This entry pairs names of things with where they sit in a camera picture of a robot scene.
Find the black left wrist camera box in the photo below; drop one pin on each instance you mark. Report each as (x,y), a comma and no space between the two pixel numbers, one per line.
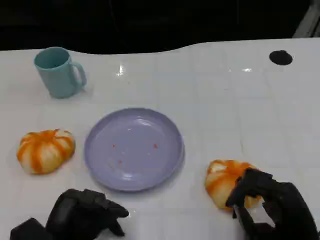
(28,230)

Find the black round table grommet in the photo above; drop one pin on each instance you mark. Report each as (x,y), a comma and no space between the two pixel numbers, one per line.
(280,57)

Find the orange and white bread roll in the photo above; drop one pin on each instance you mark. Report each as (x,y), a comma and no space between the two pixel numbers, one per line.
(45,151)
(222,182)

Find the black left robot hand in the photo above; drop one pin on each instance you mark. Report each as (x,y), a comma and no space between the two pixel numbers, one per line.
(75,212)

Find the pale green mug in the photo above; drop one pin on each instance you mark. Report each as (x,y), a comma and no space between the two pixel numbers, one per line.
(58,72)

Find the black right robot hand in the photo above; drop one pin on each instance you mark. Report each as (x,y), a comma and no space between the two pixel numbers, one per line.
(275,207)

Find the lilac plate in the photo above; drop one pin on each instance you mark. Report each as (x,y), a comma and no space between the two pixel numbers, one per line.
(134,149)

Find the grey metal frame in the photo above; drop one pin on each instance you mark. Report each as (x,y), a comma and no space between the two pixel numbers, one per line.
(307,21)

